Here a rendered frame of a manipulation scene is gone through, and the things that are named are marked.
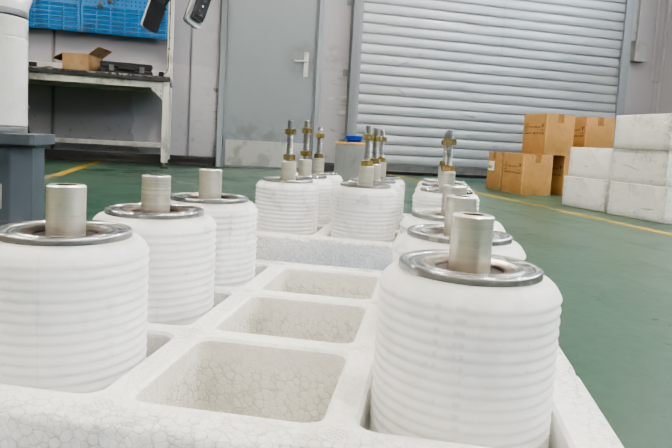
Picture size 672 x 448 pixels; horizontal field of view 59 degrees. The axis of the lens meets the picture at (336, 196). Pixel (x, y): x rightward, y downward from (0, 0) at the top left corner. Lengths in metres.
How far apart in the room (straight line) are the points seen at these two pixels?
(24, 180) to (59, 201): 0.62
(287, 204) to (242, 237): 0.30
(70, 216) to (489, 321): 0.24
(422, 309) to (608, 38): 7.22
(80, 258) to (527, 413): 0.24
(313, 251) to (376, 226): 0.10
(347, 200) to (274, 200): 0.11
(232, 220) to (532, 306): 0.33
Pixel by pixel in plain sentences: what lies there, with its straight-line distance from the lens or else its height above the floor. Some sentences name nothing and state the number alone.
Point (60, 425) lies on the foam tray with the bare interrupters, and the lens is 0.33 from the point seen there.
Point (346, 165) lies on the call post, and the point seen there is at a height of 0.27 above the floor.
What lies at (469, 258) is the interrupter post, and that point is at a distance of 0.32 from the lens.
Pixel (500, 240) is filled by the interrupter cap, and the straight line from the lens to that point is 0.42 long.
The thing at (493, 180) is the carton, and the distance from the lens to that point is 4.95.
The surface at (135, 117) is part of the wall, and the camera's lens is 5.96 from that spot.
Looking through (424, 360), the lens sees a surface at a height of 0.21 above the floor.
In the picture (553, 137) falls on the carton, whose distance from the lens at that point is 4.65.
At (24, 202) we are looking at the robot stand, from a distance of 1.00.
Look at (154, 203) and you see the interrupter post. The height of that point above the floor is 0.26.
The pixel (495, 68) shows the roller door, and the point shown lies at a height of 1.17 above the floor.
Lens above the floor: 0.32
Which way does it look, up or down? 5 degrees down
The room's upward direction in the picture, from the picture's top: 3 degrees clockwise
